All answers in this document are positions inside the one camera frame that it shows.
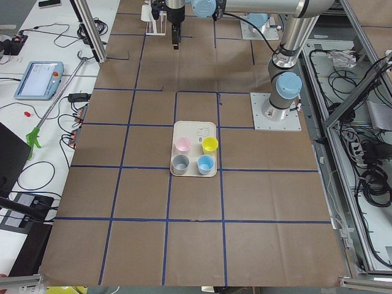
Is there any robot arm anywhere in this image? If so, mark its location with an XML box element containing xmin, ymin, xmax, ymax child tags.
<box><xmin>190</xmin><ymin>1</ymin><xmax>332</xmax><ymax>123</ymax></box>
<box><xmin>246</xmin><ymin>13</ymin><xmax>281</xmax><ymax>33</ymax></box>

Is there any grey plastic cup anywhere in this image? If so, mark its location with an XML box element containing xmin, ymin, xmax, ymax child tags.
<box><xmin>171</xmin><ymin>154</ymin><xmax>190</xmax><ymax>175</ymax></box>

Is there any left teach pendant tablet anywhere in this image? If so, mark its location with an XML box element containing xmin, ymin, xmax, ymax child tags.
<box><xmin>14</xmin><ymin>61</ymin><xmax>64</xmax><ymax>101</ymax></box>

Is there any cream plastic tray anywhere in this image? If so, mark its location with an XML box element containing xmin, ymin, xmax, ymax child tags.
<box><xmin>170</xmin><ymin>121</ymin><xmax>217</xmax><ymax>178</ymax></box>

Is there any black monitor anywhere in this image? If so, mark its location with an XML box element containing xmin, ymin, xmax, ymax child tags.
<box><xmin>0</xmin><ymin>123</ymin><xmax>31</xmax><ymax>198</ymax></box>

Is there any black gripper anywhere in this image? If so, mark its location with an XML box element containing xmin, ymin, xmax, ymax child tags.
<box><xmin>151</xmin><ymin>0</ymin><xmax>186</xmax><ymax>50</ymax></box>

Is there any pink plastic cup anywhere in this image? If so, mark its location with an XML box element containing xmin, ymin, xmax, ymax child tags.
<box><xmin>175</xmin><ymin>137</ymin><xmax>192</xmax><ymax>154</ymax></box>

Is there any light blue cup on tray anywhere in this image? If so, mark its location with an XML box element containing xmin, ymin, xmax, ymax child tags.
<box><xmin>197</xmin><ymin>154</ymin><xmax>214</xmax><ymax>175</ymax></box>

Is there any black power adapter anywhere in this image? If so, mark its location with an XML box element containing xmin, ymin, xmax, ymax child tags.
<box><xmin>68</xmin><ymin>92</ymin><xmax>91</xmax><ymax>103</ymax></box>

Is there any metal reacher grabber tool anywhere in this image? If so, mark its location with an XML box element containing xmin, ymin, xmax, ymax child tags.
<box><xmin>26</xmin><ymin>51</ymin><xmax>93</xmax><ymax>160</ymax></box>

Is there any coiled black cable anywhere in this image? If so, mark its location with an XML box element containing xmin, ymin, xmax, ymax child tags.
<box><xmin>78</xmin><ymin>18</ymin><xmax>108</xmax><ymax>47</ymax></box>

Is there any yellow plastic cup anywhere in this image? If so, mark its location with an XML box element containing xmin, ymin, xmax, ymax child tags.
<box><xmin>202</xmin><ymin>137</ymin><xmax>219</xmax><ymax>156</ymax></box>

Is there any cream white plastic cup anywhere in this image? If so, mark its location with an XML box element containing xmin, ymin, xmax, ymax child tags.
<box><xmin>140</xmin><ymin>4</ymin><xmax>154</xmax><ymax>22</ymax></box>

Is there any aluminium frame post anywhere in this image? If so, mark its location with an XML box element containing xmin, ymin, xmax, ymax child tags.
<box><xmin>70</xmin><ymin>0</ymin><xmax>107</xmax><ymax>64</ymax></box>

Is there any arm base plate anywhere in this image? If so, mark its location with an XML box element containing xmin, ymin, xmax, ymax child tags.
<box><xmin>240</xmin><ymin>13</ymin><xmax>282</xmax><ymax>40</ymax></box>
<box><xmin>250</xmin><ymin>92</ymin><xmax>301</xmax><ymax>132</ymax></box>

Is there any white wire cup rack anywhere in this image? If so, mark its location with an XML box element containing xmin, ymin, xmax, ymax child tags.
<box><xmin>145</xmin><ymin>1</ymin><xmax>167</xmax><ymax>36</ymax></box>

